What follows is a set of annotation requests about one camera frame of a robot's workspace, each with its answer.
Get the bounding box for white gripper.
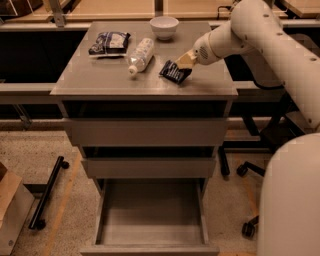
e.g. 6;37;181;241
175;32;221;69

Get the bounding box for grey drawer cabinet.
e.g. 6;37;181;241
51;22;237;188

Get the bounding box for black office chair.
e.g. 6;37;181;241
229;33;320;240

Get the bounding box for dark blue rxbar wrapper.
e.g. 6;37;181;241
159;60;192;84

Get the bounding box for white ceramic bowl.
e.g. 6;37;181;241
149;16;179;40

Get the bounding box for middle grey drawer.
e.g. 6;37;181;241
82;158;215;179

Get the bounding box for black cable with plug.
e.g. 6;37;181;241
217;0;241;20

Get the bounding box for black wheeled bar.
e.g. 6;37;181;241
26;156;69;230

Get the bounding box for open bottom grey drawer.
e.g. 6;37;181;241
80;179;219;256

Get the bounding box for clear plastic water bottle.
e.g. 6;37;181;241
128;38;154;77

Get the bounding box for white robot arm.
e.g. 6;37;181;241
178;0;320;256

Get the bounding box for blue white snack bag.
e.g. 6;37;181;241
88;31;131;57

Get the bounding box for top grey drawer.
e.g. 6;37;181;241
63;118;227;147

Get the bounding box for cardboard box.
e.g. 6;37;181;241
0;163;34;256

